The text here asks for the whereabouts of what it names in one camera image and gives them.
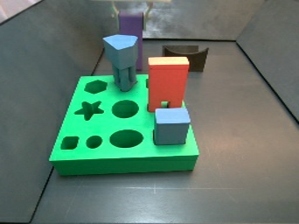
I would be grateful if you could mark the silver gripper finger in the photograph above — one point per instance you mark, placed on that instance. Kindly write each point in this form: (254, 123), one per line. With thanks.
(115, 10)
(150, 6)

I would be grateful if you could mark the purple arch block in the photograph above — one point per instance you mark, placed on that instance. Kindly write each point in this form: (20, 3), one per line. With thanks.
(131, 25)

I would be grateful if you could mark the black curved fixture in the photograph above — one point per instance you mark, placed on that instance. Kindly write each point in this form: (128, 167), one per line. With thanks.
(195, 55)

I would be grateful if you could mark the red rectangular block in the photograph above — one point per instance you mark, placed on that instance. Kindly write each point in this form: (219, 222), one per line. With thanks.
(167, 81)

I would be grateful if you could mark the blue square block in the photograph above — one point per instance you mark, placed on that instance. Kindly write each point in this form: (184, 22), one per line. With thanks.
(171, 125)

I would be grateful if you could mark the green shape sorter base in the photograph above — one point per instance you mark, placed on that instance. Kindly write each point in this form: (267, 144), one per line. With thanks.
(106, 135)

